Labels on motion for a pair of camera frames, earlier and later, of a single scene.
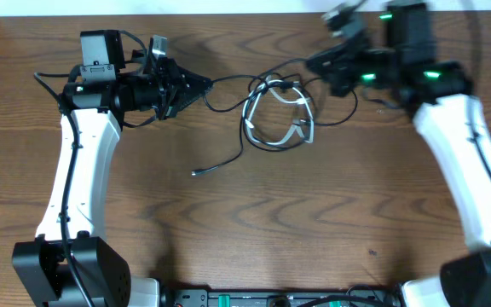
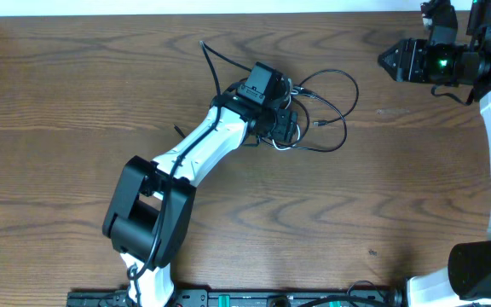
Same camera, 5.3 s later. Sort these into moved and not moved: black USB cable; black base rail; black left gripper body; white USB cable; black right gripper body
Moved: black right gripper body; white USB cable; black left gripper body; black USB cable
Not moved: black base rail
